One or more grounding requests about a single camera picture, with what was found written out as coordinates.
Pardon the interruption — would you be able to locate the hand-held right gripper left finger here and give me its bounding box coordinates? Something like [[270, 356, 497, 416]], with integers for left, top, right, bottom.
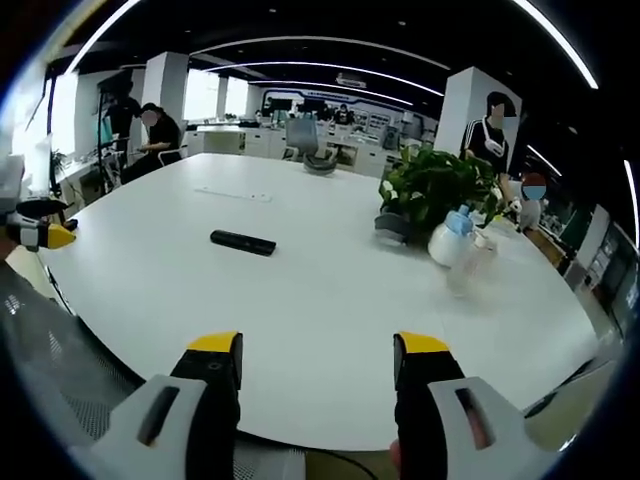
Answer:
[[90, 330, 245, 480]]

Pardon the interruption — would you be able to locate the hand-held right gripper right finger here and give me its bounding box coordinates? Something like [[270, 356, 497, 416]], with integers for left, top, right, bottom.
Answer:
[[392, 331, 556, 480]]

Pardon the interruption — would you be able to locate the black remote control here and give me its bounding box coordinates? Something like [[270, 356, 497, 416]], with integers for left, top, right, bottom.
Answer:
[[209, 229, 278, 258]]

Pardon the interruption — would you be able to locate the black tripod stand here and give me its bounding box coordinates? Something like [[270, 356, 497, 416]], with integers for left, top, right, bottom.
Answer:
[[94, 82, 124, 199]]

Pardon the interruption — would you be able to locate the grey mesh office chair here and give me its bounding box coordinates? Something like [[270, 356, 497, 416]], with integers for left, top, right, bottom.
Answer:
[[0, 259, 151, 451]]

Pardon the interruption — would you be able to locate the clear plastic bottle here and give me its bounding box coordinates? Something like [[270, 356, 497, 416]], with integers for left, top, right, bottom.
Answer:
[[446, 233, 497, 297]]

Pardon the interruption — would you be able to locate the white and blue spray bottle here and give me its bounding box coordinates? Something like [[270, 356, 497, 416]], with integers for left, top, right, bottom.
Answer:
[[427, 204, 475, 268]]

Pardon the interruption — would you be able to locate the white power strip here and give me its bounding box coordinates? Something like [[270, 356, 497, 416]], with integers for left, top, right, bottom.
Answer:
[[194, 186, 273, 204]]

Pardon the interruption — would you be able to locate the green potted plant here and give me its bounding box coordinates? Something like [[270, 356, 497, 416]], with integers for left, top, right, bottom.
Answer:
[[374, 144, 503, 245]]

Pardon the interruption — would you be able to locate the grey round object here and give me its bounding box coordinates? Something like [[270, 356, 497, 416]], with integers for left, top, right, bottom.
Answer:
[[302, 152, 339, 177]]

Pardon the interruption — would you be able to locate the white office chair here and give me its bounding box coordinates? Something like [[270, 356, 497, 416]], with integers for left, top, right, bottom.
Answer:
[[280, 117, 321, 162]]

